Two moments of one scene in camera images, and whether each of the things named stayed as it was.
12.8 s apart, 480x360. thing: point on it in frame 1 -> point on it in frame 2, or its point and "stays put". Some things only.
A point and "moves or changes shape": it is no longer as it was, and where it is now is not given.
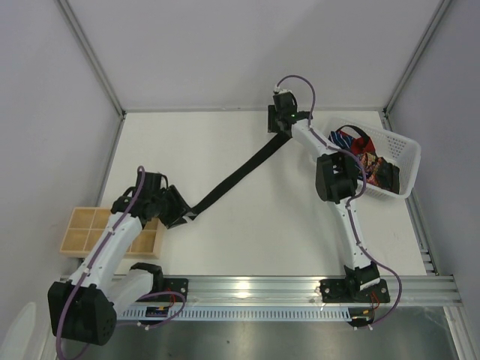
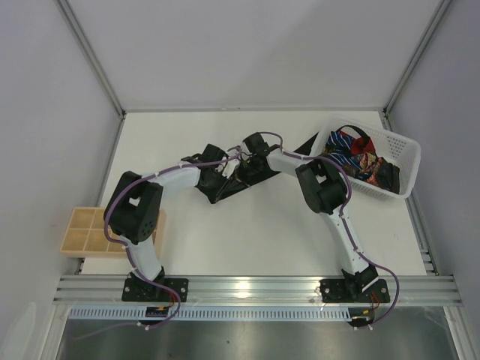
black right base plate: x=337 y=291 stays put
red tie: x=358 y=146 stays put
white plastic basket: x=397 y=148 stays put
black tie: x=277 y=146 moves or changes shape
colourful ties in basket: x=380 y=173 stays put
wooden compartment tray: x=85 y=224 stays put
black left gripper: x=174 y=207 -> x=216 y=184
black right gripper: x=273 y=118 -> x=251 y=169
